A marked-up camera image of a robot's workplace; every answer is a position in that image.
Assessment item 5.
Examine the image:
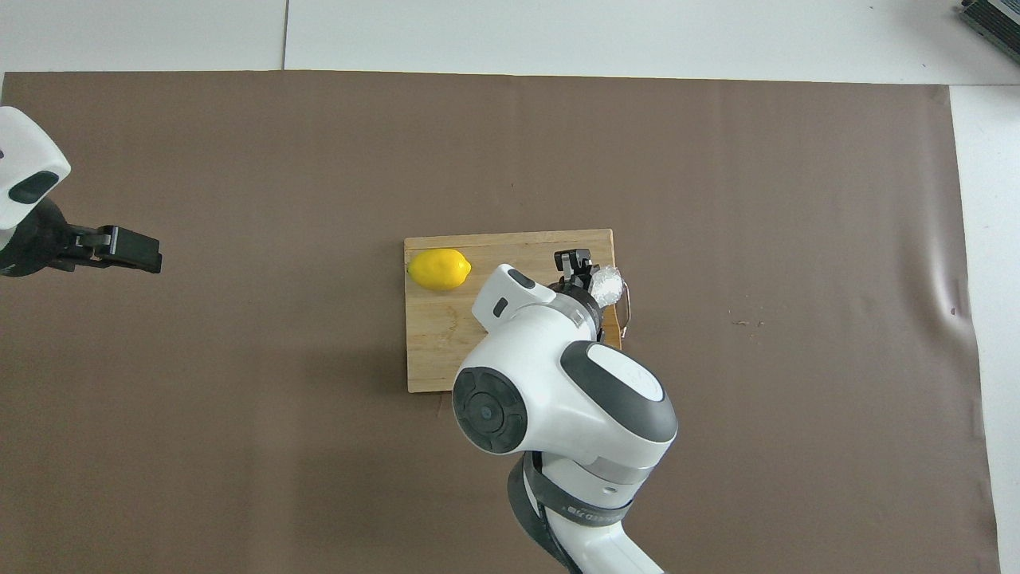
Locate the brown paper table mat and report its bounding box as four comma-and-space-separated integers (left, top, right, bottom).
0, 70, 1001, 574

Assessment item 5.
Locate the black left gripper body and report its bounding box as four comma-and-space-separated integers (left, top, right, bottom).
0, 198, 80, 277

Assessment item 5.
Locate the yellow lemon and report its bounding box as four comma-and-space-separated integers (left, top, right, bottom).
407, 248, 472, 292

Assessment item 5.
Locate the wooden cutting board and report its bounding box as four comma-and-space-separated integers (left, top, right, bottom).
404, 230, 633, 393

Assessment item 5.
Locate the grey ribbed device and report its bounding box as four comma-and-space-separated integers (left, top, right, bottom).
959, 0, 1020, 42

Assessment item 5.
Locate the clear plastic cup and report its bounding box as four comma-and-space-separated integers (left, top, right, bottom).
588, 265, 625, 308

